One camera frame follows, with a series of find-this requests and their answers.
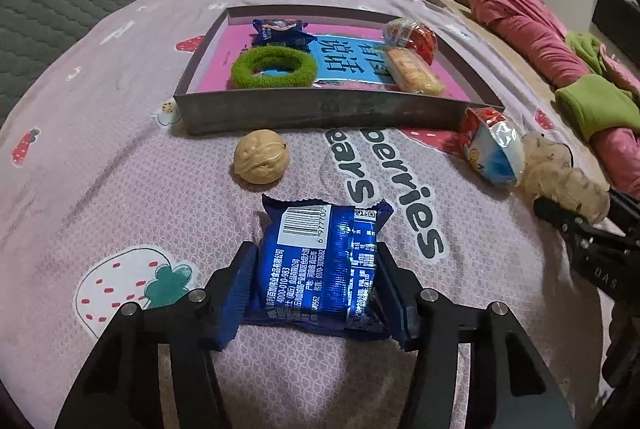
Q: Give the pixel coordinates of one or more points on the white blue snack packet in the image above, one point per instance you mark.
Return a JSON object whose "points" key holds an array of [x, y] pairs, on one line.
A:
{"points": [[492, 149]]}

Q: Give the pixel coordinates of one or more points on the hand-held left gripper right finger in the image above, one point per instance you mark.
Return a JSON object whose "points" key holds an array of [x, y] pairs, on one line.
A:
{"points": [[395, 304]]}

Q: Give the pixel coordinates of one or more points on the pink quilt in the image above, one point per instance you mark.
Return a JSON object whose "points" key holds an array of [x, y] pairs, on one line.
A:
{"points": [[530, 29]]}

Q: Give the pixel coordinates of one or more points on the grey cardboard box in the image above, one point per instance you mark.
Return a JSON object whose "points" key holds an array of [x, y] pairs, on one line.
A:
{"points": [[325, 111]]}

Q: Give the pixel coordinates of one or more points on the green fleece blanket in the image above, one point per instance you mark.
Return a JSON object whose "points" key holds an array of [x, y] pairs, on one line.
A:
{"points": [[592, 104]]}

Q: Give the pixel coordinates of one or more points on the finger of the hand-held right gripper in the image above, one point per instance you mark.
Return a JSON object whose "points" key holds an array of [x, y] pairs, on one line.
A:
{"points": [[565, 221], [627, 211]]}

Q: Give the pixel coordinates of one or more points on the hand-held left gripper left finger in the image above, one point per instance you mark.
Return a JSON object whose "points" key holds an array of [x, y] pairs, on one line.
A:
{"points": [[240, 294]]}

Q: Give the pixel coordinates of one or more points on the yellow cake packet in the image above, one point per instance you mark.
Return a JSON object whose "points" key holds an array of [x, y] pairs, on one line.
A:
{"points": [[412, 71]]}

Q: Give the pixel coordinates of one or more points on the black television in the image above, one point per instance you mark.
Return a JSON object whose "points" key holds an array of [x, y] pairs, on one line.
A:
{"points": [[617, 11]]}

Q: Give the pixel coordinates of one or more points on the blue barcode snack packet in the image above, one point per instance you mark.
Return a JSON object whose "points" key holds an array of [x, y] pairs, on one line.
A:
{"points": [[320, 264]]}

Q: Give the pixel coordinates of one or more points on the walnut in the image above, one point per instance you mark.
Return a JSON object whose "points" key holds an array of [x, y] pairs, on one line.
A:
{"points": [[261, 156]]}

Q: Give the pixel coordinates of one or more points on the pink printed blanket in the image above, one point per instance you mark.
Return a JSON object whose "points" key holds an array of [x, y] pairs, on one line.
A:
{"points": [[150, 184]]}

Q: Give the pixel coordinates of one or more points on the clear red snack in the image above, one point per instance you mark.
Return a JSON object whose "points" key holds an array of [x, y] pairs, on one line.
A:
{"points": [[407, 34]]}

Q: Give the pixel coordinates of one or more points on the blue cookie packet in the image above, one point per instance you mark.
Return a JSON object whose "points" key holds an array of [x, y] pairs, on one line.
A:
{"points": [[280, 31]]}

